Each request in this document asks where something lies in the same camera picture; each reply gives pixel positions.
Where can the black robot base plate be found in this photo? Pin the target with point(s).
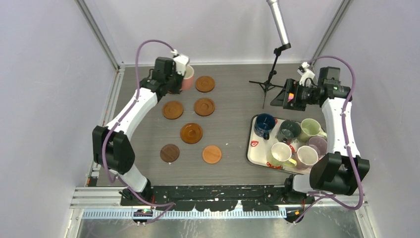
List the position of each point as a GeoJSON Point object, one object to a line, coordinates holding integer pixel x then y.
{"type": "Point", "coordinates": [224, 197]}

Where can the ridged wooden coaster three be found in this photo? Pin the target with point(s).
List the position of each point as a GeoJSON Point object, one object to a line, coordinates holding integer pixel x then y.
{"type": "Point", "coordinates": [172, 110]}

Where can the dark walnut coaster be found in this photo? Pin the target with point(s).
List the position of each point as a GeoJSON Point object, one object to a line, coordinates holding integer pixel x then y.
{"type": "Point", "coordinates": [169, 153]}

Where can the aluminium front rail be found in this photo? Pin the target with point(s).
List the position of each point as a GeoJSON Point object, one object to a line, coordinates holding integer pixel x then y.
{"type": "Point", "coordinates": [119, 197]}

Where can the dark blue mug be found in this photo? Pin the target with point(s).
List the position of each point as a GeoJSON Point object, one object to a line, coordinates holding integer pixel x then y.
{"type": "Point", "coordinates": [263, 126]}

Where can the pink yellow green toy block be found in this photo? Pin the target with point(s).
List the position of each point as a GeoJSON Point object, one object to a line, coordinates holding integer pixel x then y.
{"type": "Point", "coordinates": [290, 97]}

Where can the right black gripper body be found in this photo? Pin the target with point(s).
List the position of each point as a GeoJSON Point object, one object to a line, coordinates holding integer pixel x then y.
{"type": "Point", "coordinates": [303, 95]}

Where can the silver microphone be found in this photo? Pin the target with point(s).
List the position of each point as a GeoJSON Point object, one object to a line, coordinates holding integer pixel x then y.
{"type": "Point", "coordinates": [279, 21]}

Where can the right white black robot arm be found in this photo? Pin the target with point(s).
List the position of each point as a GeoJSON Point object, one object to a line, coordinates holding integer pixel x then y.
{"type": "Point", "coordinates": [342, 169]}

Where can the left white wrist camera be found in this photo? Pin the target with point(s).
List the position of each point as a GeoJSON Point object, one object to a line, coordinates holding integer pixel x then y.
{"type": "Point", "coordinates": [181, 62]}

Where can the white strawberry serving tray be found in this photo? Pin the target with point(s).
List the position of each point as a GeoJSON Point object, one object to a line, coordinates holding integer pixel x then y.
{"type": "Point", "coordinates": [258, 149]}

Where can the yellow-green handled mug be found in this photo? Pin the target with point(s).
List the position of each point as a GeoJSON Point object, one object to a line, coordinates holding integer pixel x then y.
{"type": "Point", "coordinates": [281, 154]}

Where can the pink white red-handled mug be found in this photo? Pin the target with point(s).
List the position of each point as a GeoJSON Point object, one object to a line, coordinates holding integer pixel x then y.
{"type": "Point", "coordinates": [305, 157]}

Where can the purple mug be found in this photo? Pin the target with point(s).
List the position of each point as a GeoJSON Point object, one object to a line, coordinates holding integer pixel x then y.
{"type": "Point", "coordinates": [319, 144]}

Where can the light orange coaster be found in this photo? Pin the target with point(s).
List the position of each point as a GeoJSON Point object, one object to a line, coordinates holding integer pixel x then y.
{"type": "Point", "coordinates": [212, 154]}

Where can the ridged wooden coaster two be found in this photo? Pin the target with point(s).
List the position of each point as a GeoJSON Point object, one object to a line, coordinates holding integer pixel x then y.
{"type": "Point", "coordinates": [205, 84]}

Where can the dark green mug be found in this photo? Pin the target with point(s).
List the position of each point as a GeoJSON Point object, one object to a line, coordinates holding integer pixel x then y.
{"type": "Point", "coordinates": [288, 131]}

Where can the ridged wooden coaster four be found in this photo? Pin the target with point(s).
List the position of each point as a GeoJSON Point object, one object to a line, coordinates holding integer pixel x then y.
{"type": "Point", "coordinates": [204, 107]}

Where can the glossy amber wooden coaster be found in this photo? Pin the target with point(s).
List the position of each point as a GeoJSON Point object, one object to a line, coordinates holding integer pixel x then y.
{"type": "Point", "coordinates": [191, 133]}

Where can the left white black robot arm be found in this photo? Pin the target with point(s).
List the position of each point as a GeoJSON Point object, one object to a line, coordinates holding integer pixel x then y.
{"type": "Point", "coordinates": [111, 143]}

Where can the black tripod microphone stand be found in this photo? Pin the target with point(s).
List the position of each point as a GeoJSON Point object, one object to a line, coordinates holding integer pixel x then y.
{"type": "Point", "coordinates": [267, 85]}

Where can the light green mug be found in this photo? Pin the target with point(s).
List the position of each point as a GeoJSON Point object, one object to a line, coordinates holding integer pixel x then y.
{"type": "Point", "coordinates": [310, 128]}

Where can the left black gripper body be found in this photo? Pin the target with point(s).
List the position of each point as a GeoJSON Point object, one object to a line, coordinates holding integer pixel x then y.
{"type": "Point", "coordinates": [175, 82]}

